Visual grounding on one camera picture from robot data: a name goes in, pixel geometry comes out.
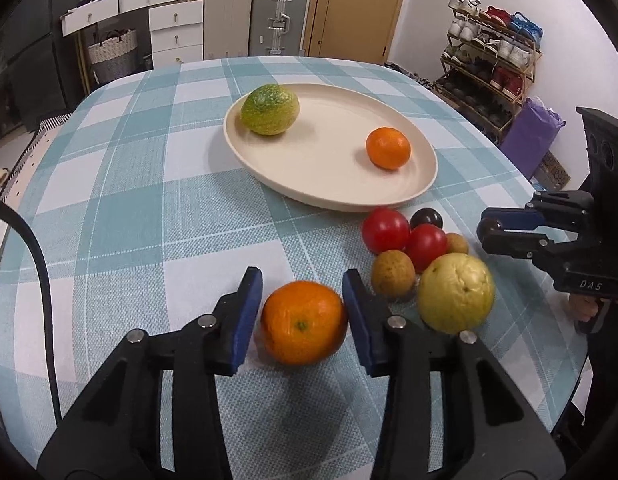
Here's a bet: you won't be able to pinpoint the cream round plate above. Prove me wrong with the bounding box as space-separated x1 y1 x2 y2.
224 83 438 212

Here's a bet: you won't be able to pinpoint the teal checked tablecloth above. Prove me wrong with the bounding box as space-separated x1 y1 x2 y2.
0 55 590 480

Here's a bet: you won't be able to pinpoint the silver suitcase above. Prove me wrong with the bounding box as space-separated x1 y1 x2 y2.
249 0 308 57

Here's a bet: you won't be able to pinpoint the person's right forearm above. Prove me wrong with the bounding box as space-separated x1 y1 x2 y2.
584 320 618 441

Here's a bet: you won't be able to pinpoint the beige suitcase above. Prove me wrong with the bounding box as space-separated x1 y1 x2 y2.
203 0 254 61

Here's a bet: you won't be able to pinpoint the person's right hand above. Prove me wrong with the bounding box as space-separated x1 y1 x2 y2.
569 292 598 323

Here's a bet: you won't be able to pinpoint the striped cloth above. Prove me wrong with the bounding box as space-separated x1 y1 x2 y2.
38 112 73 132

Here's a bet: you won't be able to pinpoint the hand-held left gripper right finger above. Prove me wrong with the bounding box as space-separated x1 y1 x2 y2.
342 269 564 480

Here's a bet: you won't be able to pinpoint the red tomato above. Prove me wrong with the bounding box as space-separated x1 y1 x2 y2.
362 208 411 255
405 224 448 273

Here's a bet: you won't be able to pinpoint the wooden door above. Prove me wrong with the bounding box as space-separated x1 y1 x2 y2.
303 0 412 60

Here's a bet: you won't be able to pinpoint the white drawer cabinet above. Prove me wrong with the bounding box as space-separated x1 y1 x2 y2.
60 0 206 68

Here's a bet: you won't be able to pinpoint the wicker basket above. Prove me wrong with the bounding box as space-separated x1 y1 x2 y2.
87 29 140 83

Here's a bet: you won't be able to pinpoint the large brown longan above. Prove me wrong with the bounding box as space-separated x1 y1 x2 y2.
371 250 417 302

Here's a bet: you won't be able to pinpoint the dark plum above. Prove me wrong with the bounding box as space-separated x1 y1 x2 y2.
410 208 444 231

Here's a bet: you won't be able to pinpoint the large orange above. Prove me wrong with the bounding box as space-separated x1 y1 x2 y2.
260 280 348 366

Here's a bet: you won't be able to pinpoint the green yellow lemon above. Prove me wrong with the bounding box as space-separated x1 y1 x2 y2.
240 85 300 137

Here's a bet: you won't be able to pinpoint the dark grey refrigerator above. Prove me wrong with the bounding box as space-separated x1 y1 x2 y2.
39 0 87 111

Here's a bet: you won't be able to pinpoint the metal shoe rack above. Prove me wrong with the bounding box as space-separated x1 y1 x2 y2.
434 7 544 145

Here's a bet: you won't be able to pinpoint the purple bag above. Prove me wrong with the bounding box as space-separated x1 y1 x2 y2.
500 97 566 171

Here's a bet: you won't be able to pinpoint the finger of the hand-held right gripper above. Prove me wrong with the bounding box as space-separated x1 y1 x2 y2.
478 225 572 272
478 192 596 233

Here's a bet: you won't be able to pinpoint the black cable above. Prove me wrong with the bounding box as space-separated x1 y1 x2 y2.
0 195 64 426

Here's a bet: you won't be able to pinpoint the dark patterned box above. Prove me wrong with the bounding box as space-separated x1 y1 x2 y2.
533 152 572 191

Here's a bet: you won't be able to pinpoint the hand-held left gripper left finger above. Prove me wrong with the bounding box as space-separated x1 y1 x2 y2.
36 266 264 480

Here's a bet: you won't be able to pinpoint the pale yellow lemon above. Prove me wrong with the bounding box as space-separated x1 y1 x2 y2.
417 253 496 334

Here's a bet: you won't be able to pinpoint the collection of racked shoes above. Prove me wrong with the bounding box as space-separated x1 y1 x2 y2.
436 0 544 131

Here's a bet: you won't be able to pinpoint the small orange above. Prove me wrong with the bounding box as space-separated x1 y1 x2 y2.
366 127 412 170

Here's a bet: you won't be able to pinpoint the scattered floor shoes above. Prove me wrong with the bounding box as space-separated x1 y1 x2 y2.
384 61 436 92

